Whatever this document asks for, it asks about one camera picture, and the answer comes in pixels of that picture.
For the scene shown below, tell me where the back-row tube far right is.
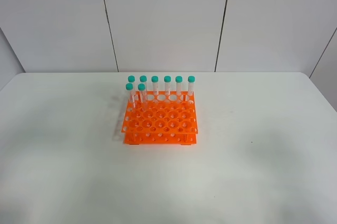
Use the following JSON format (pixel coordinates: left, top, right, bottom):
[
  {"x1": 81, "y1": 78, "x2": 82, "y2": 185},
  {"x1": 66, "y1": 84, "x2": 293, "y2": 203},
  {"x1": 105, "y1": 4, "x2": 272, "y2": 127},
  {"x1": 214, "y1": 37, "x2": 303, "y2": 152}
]
[{"x1": 187, "y1": 75, "x2": 195, "y2": 96}]

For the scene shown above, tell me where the back-row tube far left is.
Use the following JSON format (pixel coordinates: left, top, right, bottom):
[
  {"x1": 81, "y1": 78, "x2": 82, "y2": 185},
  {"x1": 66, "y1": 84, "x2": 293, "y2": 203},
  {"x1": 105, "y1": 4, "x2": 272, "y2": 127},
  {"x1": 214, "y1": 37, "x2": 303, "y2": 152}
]
[{"x1": 127, "y1": 75, "x2": 135, "y2": 95}]

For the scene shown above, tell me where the back-row tube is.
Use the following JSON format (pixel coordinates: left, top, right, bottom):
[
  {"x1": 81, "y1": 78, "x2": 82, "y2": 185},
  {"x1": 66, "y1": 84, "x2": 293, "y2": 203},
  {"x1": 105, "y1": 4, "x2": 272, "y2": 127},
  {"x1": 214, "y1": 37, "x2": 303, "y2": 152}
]
[
  {"x1": 187, "y1": 75, "x2": 195, "y2": 96},
  {"x1": 175, "y1": 76, "x2": 183, "y2": 96},
  {"x1": 127, "y1": 75, "x2": 135, "y2": 95},
  {"x1": 140, "y1": 75, "x2": 147, "y2": 88},
  {"x1": 151, "y1": 75, "x2": 159, "y2": 96},
  {"x1": 164, "y1": 75, "x2": 171, "y2": 96}
]

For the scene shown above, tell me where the green-capped test tube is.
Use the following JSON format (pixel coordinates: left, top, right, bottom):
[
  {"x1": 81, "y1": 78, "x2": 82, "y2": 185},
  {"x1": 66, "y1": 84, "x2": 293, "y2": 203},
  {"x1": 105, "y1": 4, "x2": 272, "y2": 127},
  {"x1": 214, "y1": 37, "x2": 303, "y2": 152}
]
[{"x1": 138, "y1": 83, "x2": 147, "y2": 111}]

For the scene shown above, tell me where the second-row tube left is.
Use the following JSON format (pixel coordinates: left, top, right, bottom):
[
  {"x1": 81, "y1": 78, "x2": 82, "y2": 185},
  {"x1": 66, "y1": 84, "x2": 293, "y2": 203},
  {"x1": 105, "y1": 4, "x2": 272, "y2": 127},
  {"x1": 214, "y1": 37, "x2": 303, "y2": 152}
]
[{"x1": 126, "y1": 83, "x2": 136, "y2": 109}]

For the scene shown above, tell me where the orange test tube rack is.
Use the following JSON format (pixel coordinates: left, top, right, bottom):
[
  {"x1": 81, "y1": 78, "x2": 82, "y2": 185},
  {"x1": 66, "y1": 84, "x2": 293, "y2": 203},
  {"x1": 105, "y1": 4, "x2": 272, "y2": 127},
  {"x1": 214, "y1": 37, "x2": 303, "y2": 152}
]
[{"x1": 121, "y1": 91, "x2": 198, "y2": 145}]

